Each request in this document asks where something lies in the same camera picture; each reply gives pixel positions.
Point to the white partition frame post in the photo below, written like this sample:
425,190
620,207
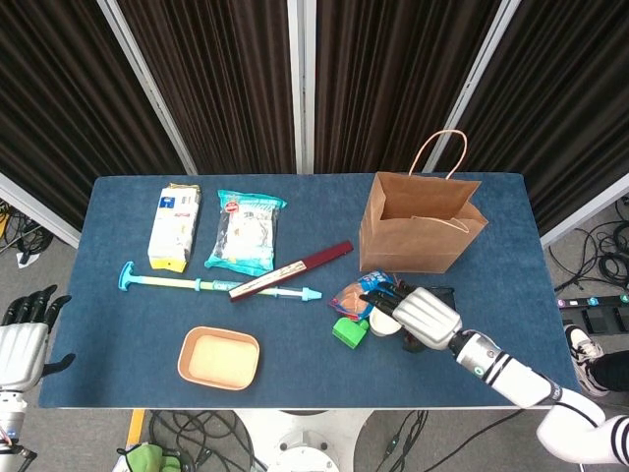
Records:
301,98
472,86
152,96

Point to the teal green toy pump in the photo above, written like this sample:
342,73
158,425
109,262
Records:
162,282

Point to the teal clear snack packet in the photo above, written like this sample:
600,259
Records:
245,236

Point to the white table frame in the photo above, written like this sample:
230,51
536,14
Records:
196,408

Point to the blue red bread packet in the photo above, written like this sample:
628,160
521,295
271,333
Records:
349,300

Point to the black trouser leg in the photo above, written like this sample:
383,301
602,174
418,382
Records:
614,371

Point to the white paper scrap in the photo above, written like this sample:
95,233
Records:
27,259

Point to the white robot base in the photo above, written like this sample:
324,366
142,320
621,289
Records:
304,442

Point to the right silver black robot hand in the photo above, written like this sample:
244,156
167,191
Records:
427,314

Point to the dark red long box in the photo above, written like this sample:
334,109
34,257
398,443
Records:
295,269

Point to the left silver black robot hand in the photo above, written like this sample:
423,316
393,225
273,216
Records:
22,354

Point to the white sneaker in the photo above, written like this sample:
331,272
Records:
585,351

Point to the brown paper bag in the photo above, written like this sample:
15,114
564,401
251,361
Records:
403,251

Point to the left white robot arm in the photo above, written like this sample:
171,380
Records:
12,413

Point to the green plastic block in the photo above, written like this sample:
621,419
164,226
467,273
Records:
349,334

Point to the white yellow paper package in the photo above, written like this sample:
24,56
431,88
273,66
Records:
174,231

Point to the white partition frame rail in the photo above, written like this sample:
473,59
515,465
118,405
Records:
39,214
585,216

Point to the black foot pedal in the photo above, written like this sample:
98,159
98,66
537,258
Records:
597,319

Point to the blue fabric table cover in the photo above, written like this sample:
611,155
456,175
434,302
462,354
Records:
304,354

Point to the dark brown pleated curtain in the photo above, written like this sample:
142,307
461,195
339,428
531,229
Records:
59,98
231,88
570,98
383,74

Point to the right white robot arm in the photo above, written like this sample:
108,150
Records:
516,378

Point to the green cloth bag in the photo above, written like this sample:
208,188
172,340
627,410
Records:
147,459

